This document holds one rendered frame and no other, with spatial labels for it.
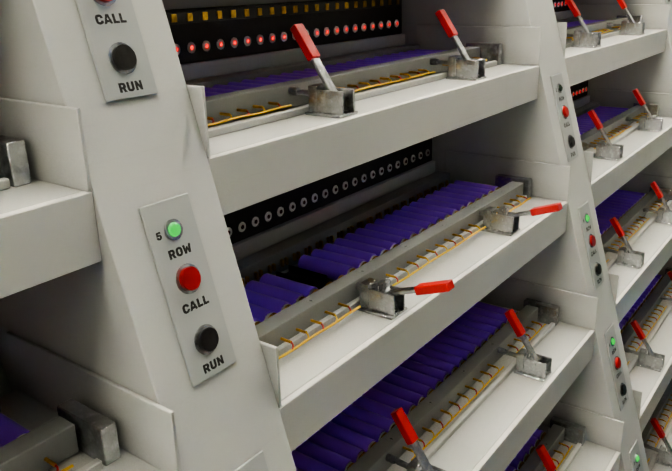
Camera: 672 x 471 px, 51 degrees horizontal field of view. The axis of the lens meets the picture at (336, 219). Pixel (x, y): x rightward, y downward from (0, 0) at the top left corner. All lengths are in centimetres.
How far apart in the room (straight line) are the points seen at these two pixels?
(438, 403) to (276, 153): 40
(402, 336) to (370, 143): 18
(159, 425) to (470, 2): 75
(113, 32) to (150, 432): 25
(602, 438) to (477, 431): 36
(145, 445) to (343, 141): 30
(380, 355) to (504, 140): 49
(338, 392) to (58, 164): 29
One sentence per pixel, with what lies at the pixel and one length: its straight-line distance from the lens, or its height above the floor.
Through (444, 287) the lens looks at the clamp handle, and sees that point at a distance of 63.
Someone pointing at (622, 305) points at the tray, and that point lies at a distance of 121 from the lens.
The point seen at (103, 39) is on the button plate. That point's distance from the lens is 47.
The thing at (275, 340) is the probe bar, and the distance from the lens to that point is 61.
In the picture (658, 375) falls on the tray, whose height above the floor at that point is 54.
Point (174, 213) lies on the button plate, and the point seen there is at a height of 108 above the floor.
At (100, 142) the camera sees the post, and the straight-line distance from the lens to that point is 46.
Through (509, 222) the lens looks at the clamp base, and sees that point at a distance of 88.
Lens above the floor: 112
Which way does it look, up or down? 8 degrees down
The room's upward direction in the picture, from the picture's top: 15 degrees counter-clockwise
